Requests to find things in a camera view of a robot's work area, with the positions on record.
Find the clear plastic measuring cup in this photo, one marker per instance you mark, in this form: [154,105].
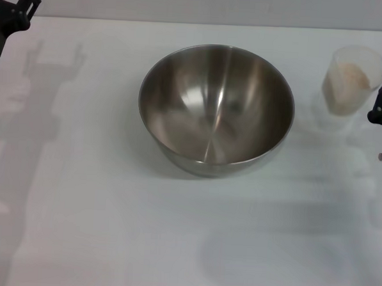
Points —
[343,55]

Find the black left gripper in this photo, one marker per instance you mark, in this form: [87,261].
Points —
[0,21]

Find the white rice grains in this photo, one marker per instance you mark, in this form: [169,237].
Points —
[346,87]

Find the stainless steel mixing bowl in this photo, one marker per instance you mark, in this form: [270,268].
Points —
[216,112]

